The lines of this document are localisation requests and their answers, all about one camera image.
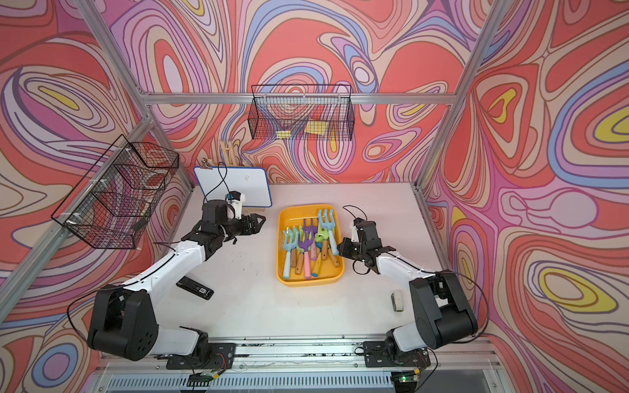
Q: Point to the green rake wooden handle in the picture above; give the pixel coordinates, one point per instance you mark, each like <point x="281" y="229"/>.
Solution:
<point x="322" y="240"/>

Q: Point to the black wire basket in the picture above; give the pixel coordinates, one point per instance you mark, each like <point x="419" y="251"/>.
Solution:
<point x="302" y="112"/>
<point x="113" y="203"/>

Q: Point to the green circuit board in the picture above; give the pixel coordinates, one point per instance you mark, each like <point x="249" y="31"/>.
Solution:
<point x="198" y="380"/>

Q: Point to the yellow plastic storage tray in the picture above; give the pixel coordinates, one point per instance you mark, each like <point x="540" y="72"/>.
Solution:
<point x="293" y="217"/>

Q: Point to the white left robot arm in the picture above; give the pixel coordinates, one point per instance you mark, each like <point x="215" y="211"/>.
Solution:
<point x="123" y="322"/>

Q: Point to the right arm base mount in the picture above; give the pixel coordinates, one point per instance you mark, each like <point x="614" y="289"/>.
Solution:
<point x="387" y="355"/>

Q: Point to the purple rake pink handle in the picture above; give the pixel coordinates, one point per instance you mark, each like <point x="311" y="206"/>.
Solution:
<point x="306" y="242"/>

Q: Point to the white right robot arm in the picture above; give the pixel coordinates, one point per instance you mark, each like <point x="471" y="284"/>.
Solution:
<point x="442" y="314"/>

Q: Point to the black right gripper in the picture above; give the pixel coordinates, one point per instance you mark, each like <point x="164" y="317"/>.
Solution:
<point x="344" y="248"/>

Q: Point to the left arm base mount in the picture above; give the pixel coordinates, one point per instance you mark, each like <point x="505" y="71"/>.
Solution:
<point x="207" y="356"/>

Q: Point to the small white eraser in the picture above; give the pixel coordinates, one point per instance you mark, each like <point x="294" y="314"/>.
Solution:
<point x="397" y="301"/>

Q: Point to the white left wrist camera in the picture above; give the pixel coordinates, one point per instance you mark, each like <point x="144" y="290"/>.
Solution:
<point x="236" y="200"/>

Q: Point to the black wire basket left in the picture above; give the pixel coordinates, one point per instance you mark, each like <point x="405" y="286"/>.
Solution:
<point x="113" y="203"/>

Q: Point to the light blue hand rake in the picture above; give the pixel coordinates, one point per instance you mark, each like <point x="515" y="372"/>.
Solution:
<point x="327" y="222"/>

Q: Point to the blue framed whiteboard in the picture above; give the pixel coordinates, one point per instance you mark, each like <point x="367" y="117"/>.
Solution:
<point x="217" y="182"/>

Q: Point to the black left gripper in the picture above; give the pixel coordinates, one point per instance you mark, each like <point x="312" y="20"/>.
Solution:
<point x="252" y="228"/>

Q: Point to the black wire basket back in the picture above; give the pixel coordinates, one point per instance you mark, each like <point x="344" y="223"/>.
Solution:
<point x="302" y="112"/>

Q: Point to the light blue fork rake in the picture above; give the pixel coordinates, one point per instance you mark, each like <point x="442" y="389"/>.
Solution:
<point x="289" y="244"/>

